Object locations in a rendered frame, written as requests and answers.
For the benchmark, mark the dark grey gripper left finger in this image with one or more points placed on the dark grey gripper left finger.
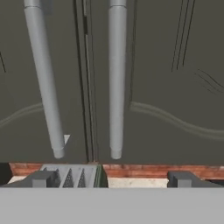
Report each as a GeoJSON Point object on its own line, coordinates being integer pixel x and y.
{"type": "Point", "coordinates": [40, 178]}

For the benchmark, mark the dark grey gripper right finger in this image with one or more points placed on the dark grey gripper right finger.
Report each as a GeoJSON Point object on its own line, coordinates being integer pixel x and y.
{"type": "Point", "coordinates": [183, 178]}

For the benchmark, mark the dark grey cabinet door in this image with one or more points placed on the dark grey cabinet door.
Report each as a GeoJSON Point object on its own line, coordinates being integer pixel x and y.
{"type": "Point", "coordinates": [20, 87]}
{"type": "Point", "coordinates": [175, 87]}

